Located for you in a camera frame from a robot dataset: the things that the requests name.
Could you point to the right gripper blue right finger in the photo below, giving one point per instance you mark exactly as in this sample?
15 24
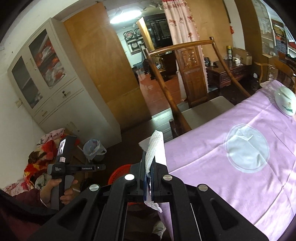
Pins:
153 178

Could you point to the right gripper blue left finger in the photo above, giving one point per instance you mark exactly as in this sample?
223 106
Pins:
144 176

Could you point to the white tissue paper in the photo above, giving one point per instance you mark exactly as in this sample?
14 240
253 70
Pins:
154 148

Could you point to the red trash basket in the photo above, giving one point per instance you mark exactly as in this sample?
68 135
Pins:
119 172

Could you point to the person's left hand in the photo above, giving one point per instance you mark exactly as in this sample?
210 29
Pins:
53 193

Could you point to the pile of colourful blankets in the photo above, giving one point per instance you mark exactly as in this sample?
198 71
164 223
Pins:
35 172

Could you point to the bin with blue bag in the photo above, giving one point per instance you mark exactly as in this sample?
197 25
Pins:
93 148

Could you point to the purple tablecloth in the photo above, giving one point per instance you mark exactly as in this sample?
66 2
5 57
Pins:
247 156

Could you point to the white metal cabinet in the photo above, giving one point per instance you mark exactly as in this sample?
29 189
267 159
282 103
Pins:
56 89

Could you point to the wooden armchair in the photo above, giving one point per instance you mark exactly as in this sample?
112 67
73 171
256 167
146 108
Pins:
191 71

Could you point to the pink floral curtain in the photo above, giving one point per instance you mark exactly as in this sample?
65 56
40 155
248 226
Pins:
183 29

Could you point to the white ceramic lidded jar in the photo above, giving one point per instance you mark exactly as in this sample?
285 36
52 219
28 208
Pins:
285 100

